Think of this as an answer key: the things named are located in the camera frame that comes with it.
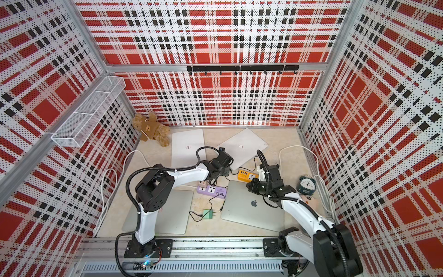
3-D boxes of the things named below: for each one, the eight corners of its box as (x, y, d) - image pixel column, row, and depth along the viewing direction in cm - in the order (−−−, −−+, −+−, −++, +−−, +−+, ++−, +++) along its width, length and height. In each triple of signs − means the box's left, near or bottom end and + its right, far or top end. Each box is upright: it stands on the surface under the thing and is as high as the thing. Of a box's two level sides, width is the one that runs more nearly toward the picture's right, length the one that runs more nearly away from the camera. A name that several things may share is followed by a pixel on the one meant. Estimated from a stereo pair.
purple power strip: (196, 194, 91) (195, 192, 89) (199, 184, 94) (198, 182, 92) (226, 199, 89) (225, 197, 87) (228, 189, 92) (227, 187, 90)
